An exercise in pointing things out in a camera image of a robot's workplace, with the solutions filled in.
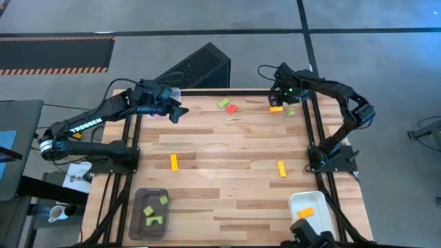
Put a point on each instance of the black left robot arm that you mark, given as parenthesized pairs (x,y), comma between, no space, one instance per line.
(86,124)

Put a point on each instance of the long yellow wooden block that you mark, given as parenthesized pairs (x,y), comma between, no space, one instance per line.
(282,168)
(174,162)

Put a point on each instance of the dark grey tray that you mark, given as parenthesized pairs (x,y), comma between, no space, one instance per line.
(138,230)

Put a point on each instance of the red wooden block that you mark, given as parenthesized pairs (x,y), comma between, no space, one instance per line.
(232,109)

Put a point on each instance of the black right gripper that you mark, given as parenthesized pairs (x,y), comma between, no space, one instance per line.
(289,93)

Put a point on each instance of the dark side cart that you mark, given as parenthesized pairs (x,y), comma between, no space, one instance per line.
(44,188)

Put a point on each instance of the dark round cup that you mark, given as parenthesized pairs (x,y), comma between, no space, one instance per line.
(72,210)

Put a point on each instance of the black hazard-striped floor mat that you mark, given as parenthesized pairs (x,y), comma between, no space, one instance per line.
(51,53)

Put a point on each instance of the black aluminium table frame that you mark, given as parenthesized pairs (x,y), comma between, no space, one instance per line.
(241,92)

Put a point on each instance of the white plastic bin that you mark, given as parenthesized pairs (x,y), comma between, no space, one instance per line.
(317,199)

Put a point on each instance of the dark grey monitor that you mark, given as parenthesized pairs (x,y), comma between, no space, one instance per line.
(24,117)

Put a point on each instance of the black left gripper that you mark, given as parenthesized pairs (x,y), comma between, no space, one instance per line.
(153,100)

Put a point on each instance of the white coffee mug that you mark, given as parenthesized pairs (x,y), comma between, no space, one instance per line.
(56,213)

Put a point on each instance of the black mesh computer case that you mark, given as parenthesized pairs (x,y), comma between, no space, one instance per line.
(203,65)

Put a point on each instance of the green wooden arch block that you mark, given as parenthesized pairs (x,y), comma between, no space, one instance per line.
(154,218)

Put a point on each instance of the white printed paper sheet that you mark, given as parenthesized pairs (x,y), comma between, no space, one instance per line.
(77,179)

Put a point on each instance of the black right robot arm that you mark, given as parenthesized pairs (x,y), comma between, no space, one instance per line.
(344,96)

